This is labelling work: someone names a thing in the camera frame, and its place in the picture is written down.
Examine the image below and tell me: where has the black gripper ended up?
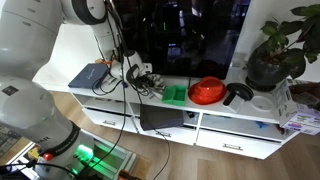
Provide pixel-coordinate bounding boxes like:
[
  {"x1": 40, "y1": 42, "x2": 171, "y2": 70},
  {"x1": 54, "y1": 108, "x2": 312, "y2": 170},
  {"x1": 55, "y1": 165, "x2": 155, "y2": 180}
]
[{"x1": 132, "y1": 74, "x2": 155, "y2": 89}]

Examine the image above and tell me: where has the green plastic case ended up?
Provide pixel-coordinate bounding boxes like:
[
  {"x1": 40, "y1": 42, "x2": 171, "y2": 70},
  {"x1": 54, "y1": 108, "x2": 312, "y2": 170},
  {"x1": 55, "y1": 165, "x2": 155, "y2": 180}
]
[{"x1": 162, "y1": 85, "x2": 187, "y2": 106}]

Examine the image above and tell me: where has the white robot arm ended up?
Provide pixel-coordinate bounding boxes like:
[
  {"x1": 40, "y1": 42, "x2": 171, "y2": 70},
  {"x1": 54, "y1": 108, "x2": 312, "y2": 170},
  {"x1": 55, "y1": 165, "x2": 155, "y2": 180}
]
[{"x1": 0, "y1": 0, "x2": 122, "y2": 180}]

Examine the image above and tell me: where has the dark grey open drawer box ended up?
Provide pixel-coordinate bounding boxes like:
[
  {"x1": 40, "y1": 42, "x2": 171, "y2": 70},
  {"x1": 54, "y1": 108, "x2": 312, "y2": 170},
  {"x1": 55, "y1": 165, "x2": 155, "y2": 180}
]
[{"x1": 140, "y1": 105, "x2": 184, "y2": 130}]

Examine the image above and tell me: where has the dark blue flat box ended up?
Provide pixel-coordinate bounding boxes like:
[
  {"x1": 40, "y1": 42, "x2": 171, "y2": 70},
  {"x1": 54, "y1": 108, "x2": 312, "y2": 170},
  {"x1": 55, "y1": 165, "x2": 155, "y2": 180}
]
[{"x1": 68, "y1": 63, "x2": 109, "y2": 89}]

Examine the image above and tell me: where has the red sequin hat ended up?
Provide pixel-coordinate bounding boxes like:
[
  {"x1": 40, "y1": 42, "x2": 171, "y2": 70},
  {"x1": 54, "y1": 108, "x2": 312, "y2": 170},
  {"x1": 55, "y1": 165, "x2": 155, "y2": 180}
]
[{"x1": 188, "y1": 76, "x2": 227, "y2": 105}]

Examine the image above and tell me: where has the black flat screen television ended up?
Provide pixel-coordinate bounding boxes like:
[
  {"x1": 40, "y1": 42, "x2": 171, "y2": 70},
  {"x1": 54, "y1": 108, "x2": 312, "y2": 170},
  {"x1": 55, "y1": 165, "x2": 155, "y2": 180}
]
[{"x1": 112, "y1": 0, "x2": 251, "y2": 79}]

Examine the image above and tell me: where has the white tv stand cabinet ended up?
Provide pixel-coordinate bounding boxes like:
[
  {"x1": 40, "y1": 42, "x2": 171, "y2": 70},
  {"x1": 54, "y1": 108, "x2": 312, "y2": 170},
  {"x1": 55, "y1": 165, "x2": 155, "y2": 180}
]
[{"x1": 68, "y1": 66, "x2": 301, "y2": 160}]

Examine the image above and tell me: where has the white round dish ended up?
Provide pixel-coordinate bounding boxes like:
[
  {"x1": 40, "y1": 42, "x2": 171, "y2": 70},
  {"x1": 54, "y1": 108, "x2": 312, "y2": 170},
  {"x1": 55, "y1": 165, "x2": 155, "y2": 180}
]
[{"x1": 251, "y1": 96, "x2": 274, "y2": 112}]

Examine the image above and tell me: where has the potted green plant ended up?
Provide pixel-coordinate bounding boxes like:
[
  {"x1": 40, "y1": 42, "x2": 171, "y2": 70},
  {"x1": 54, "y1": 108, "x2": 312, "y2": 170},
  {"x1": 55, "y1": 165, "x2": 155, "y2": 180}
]
[{"x1": 245, "y1": 4, "x2": 320, "y2": 91}]

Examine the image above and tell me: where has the white cardboard box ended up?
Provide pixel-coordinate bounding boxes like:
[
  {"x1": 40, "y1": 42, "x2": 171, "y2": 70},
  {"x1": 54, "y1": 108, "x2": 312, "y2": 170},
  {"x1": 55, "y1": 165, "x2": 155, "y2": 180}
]
[{"x1": 273, "y1": 79, "x2": 320, "y2": 135}]

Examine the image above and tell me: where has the black floor cable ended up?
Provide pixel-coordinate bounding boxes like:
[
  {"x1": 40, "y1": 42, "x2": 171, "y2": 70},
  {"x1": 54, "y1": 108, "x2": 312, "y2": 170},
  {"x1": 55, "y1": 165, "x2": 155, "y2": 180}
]
[{"x1": 151, "y1": 128, "x2": 172, "y2": 180}]

